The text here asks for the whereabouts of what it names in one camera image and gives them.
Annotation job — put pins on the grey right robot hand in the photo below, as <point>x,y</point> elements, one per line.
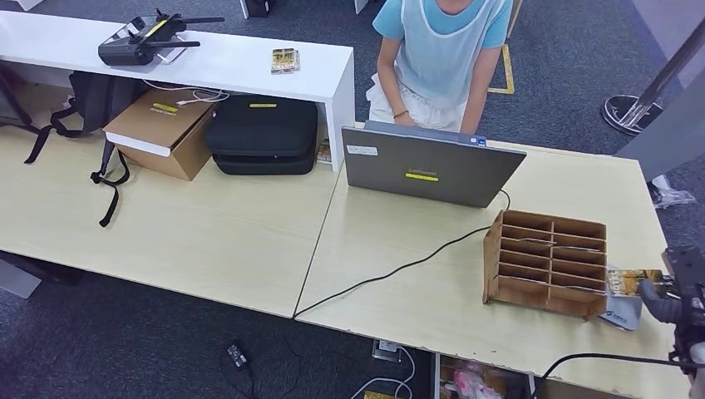
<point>658,303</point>

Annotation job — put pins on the person's right hand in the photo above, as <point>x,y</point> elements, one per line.
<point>405,119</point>

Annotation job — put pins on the yellow patterned ID card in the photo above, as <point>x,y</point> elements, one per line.
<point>625,282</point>

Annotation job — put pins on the person's right forearm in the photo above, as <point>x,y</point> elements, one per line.
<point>394,93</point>

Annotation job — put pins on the person's left forearm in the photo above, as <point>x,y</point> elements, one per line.
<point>475,107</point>

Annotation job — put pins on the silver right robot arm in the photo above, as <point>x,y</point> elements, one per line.
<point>699,366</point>

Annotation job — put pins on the white card reader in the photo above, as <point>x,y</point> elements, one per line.
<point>622,316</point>

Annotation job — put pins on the person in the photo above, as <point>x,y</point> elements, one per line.
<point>440,60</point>

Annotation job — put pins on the wooden card slot organizer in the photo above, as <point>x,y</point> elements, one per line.
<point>523,259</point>

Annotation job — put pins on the grey laptop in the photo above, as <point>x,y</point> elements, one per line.
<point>429,170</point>

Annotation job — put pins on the booklets under shelf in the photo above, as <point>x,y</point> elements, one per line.
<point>324,153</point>

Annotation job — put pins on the clear plastic bag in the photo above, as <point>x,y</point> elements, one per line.
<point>669,194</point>

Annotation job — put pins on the stack of patterned cards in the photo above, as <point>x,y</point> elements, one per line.
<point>284,60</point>

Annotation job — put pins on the black zip case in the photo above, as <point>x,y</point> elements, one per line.
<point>261,132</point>

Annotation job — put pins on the grey partition panel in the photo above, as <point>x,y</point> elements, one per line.
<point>674,137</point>

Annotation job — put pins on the white desk shelf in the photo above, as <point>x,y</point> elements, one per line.
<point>231,66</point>

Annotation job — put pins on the silver stanchion with round base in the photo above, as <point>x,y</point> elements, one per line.
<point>622,113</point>

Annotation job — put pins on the pink plastic bag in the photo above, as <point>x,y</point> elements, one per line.
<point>473,383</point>

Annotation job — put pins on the floor power strip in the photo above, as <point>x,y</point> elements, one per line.
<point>385,351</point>

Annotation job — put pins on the brown cardboard box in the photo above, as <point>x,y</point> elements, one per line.
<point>162,137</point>

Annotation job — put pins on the small black adapter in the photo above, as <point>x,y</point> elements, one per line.
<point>237,356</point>

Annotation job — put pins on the black remote controller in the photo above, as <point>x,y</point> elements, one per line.
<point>121,52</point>

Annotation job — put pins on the black backpack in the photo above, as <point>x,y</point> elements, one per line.
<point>96,104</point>

